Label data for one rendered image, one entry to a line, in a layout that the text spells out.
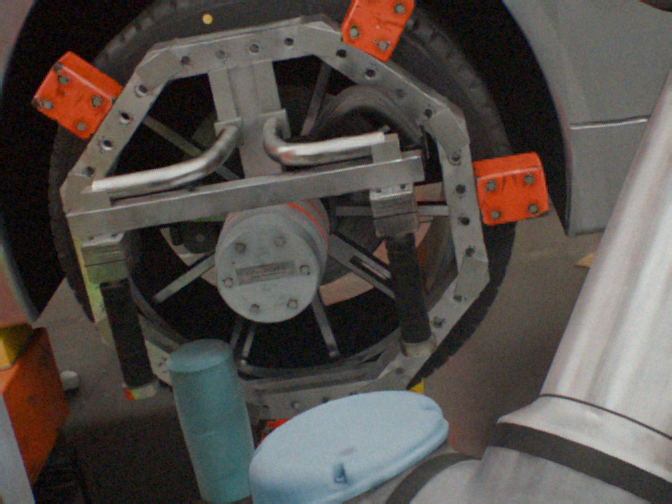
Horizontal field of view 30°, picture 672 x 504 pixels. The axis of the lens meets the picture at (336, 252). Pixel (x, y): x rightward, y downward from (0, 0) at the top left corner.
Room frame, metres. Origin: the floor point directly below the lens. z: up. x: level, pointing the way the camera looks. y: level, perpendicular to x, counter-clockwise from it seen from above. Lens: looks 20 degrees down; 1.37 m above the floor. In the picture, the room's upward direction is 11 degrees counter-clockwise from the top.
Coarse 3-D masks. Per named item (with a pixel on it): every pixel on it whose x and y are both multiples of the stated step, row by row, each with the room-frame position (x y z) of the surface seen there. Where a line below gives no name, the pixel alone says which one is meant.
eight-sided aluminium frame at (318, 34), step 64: (192, 64) 1.59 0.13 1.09; (384, 64) 1.57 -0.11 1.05; (128, 128) 1.60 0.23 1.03; (448, 128) 1.56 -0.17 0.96; (64, 192) 1.61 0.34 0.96; (448, 192) 1.56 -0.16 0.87; (448, 320) 1.56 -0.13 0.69; (256, 384) 1.63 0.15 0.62; (320, 384) 1.59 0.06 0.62; (384, 384) 1.57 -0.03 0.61
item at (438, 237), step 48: (192, 144) 1.70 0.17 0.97; (144, 240) 1.82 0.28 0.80; (336, 240) 1.68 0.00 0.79; (432, 240) 1.80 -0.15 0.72; (144, 288) 1.71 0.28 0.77; (192, 288) 1.85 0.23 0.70; (384, 288) 1.68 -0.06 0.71; (432, 288) 1.65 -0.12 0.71; (192, 336) 1.70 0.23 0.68; (240, 336) 1.77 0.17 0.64; (288, 336) 1.79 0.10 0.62; (336, 336) 1.70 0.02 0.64; (384, 336) 1.66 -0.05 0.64
